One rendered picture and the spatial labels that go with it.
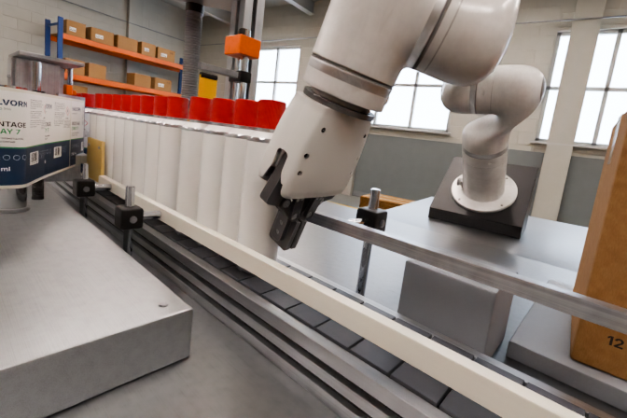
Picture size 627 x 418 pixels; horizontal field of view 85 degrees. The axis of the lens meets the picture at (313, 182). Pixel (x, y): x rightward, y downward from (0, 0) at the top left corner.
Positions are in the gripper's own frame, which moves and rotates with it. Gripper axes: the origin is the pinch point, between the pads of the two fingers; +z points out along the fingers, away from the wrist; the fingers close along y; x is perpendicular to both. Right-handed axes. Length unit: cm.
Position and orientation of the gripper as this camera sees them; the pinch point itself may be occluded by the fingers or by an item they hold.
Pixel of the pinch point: (286, 228)
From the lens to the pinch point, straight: 39.5
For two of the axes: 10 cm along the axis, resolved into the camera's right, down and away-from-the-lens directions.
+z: -3.6, 8.6, 3.5
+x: 6.5, 5.1, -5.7
